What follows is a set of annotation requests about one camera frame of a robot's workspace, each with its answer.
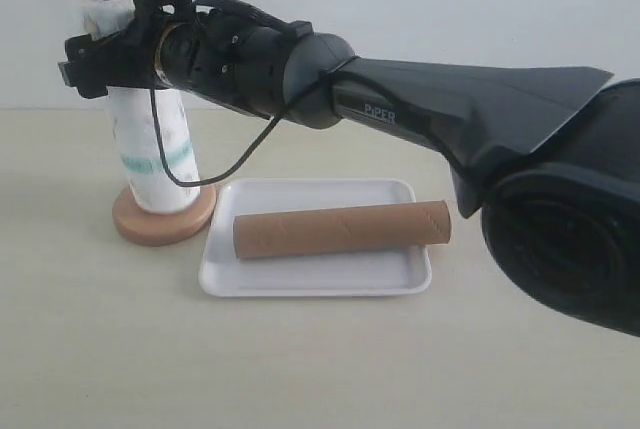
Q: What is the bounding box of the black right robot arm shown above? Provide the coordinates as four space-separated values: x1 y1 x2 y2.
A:
59 0 639 336

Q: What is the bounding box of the brown cardboard tube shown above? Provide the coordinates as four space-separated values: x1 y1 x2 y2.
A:
232 201 452 260

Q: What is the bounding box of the printed white paper towel roll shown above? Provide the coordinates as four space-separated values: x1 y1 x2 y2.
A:
81 0 200 214

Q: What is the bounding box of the wooden paper towel holder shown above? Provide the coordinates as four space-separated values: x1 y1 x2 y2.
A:
112 186 217 247

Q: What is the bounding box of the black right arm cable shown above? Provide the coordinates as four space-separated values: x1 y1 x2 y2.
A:
147 0 361 188

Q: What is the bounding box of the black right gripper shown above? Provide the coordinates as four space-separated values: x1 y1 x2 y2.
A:
58 9 175 99

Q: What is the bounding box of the white rectangular plastic tray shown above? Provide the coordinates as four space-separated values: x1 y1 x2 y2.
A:
199 178 432 298

